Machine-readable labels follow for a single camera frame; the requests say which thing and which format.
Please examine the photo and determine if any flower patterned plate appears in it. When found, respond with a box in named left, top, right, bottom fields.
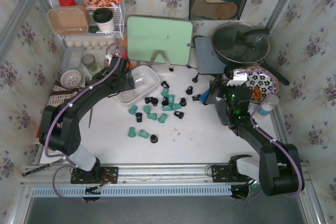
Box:
left=245, top=66, right=280, bottom=104

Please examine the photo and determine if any black fork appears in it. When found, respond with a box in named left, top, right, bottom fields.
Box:
left=85, top=76, right=90, bottom=88

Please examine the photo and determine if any blue cloth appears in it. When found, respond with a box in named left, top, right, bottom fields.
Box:
left=199, top=89, right=214, bottom=105

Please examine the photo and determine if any white rectangular storage basket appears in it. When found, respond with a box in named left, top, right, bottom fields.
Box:
left=115, top=66, right=160, bottom=108

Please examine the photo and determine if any red capped jar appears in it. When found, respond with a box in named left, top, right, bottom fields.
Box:
left=58, top=0, right=76, bottom=7

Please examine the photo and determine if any white blue bottle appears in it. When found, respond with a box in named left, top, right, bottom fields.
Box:
left=255, top=94, right=279, bottom=119

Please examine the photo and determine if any black frying pan with lid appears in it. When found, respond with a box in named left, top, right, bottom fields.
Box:
left=211, top=22, right=290, bottom=86

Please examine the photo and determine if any brown lidded food container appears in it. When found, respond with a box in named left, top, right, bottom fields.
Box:
left=47, top=5, right=90, bottom=36

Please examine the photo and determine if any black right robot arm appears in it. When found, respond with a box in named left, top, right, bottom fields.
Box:
left=206, top=78, right=305, bottom=197

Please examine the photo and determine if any black capsule bottom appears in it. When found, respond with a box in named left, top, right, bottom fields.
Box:
left=150, top=134, right=158, bottom=143

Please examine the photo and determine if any teal capsule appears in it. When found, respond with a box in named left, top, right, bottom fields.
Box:
left=129, top=105, right=138, bottom=115
left=158, top=113, right=167, bottom=124
left=138, top=130, right=149, bottom=139
left=161, top=88, right=169, bottom=97
left=128, top=127, right=137, bottom=138

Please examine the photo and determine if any black capsule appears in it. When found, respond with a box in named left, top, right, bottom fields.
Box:
left=150, top=134, right=158, bottom=143
left=135, top=112, right=143, bottom=123
left=161, top=81, right=170, bottom=89
left=174, top=111, right=184, bottom=119

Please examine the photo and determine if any black mesh organizer rack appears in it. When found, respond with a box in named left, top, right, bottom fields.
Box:
left=188, top=0, right=247, bottom=21

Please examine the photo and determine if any clear drinking glass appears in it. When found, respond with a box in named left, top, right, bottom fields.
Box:
left=121, top=76, right=144, bottom=103

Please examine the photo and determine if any green cutting board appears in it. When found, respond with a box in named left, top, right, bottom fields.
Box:
left=127, top=16, right=193, bottom=66

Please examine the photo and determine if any patterned folded cloth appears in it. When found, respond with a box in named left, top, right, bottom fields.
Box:
left=39, top=82, right=85, bottom=141

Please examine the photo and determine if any white perforated small basket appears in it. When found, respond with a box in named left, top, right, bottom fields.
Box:
left=60, top=70, right=82, bottom=89

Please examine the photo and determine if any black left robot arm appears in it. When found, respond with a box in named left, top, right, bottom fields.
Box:
left=39, top=56, right=135, bottom=172

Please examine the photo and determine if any grey plastic cup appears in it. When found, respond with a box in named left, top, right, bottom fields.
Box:
left=81, top=54, right=97, bottom=71

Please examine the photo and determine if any black lidded printed jar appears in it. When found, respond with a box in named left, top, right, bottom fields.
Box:
left=224, top=64, right=241, bottom=80

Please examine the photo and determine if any white egg tray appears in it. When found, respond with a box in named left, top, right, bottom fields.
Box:
left=65, top=38, right=118, bottom=50

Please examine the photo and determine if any white cup black lid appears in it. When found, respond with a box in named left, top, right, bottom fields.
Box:
left=93, top=8, right=115, bottom=32

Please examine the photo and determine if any white wire shelf rack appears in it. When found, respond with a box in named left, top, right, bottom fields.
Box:
left=49, top=0, right=125, bottom=39

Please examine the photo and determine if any green glass cup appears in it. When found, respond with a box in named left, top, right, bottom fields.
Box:
left=88, top=62, right=102, bottom=76

